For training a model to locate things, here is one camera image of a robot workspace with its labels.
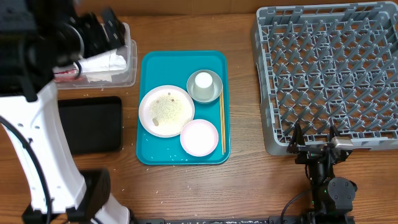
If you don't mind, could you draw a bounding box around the large white dirty plate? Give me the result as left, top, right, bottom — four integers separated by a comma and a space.
139, 85, 195, 138

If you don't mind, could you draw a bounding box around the grey dishwasher rack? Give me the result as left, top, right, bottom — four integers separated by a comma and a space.
251, 1, 397, 156

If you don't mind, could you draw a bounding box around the red sauce packet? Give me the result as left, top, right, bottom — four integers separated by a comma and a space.
55, 69, 78, 83

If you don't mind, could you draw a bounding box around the teal serving tray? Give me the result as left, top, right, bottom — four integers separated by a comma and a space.
136, 50, 231, 166

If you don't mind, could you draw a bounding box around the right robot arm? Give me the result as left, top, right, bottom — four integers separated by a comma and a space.
280, 123, 358, 224

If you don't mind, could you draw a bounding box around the clear plastic bin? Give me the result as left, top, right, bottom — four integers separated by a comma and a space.
53, 23, 137, 90

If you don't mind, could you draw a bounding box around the white paper cup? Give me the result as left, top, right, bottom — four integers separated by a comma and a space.
193, 72, 214, 101

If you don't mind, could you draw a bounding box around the grey metal bowl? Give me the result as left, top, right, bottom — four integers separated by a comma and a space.
187, 70, 223, 104

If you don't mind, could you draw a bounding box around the black tray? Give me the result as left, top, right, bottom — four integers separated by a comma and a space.
58, 96, 123, 155

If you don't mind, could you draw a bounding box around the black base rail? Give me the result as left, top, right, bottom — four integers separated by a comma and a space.
135, 216, 355, 224

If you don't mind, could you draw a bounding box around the white napkin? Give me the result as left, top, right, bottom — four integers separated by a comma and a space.
79, 50, 127, 82

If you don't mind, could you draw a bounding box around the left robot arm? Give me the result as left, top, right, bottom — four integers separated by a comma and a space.
1, 0, 134, 223

